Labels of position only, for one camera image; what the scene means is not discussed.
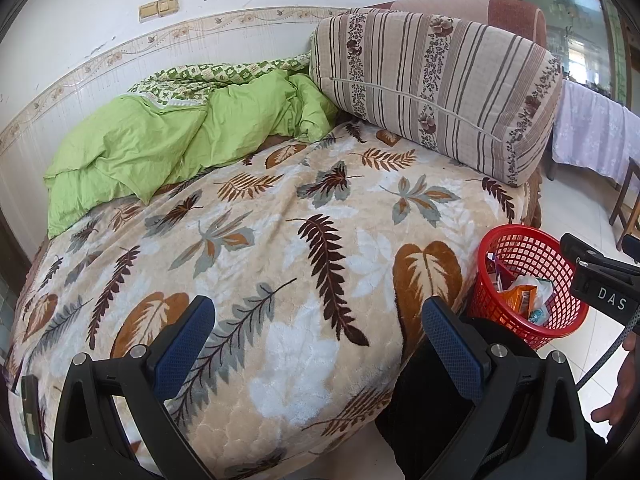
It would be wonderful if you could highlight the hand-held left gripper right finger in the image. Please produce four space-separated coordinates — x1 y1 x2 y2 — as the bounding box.
421 296 588 480

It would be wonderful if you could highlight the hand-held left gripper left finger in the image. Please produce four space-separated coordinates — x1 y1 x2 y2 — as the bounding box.
52 295 217 480

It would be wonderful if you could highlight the red plastic mesh basket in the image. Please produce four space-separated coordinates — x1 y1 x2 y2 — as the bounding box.
467 224 590 351

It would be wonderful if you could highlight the white plastic wrapper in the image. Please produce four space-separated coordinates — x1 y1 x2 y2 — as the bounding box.
510 274 555 308

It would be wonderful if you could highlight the orange carton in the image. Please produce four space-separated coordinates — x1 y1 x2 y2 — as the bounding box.
501 284 540 317

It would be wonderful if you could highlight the person's right hand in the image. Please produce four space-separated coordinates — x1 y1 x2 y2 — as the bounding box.
591 332 640 426

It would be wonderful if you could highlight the wooden chair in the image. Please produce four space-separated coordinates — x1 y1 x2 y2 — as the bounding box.
607 157 640 238

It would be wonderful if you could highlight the table with lilac tablecloth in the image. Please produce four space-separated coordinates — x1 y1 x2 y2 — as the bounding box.
545 80 640 191

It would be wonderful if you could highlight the leaf printed blanket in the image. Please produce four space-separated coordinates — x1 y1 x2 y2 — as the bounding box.
2 120 543 480

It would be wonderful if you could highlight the dark phone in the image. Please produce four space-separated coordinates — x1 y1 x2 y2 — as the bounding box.
20 374 49 462

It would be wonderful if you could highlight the striped floral cushion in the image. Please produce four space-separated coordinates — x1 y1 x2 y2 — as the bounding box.
309 7 563 188

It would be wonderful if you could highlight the green quilt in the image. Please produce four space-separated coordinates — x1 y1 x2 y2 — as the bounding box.
42 52 341 238

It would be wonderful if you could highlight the glass partition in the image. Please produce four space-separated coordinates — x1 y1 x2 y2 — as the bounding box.
492 0 640 106

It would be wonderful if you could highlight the pink brown sofa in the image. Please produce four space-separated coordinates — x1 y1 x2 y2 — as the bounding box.
367 0 548 51

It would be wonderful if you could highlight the grey braided cable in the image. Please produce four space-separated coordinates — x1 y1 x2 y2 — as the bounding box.
575 305 640 392

